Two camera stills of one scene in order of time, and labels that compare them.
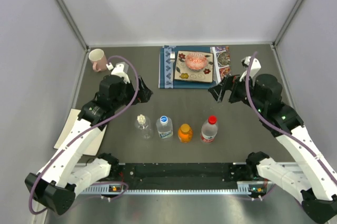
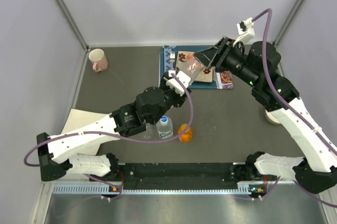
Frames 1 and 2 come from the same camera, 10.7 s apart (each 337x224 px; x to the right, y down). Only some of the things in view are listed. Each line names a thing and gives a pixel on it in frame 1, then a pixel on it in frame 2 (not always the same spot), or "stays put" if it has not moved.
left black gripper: x=144 y=94 → x=164 y=86
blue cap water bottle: x=165 y=127 stays put
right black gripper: x=218 y=91 → x=225 y=48
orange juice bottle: x=185 y=133 stays put
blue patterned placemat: x=167 y=60 stays put
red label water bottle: x=209 y=129 → x=191 y=66
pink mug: x=97 y=56 stays put
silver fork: x=172 y=56 stays put
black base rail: x=177 y=175 stays put
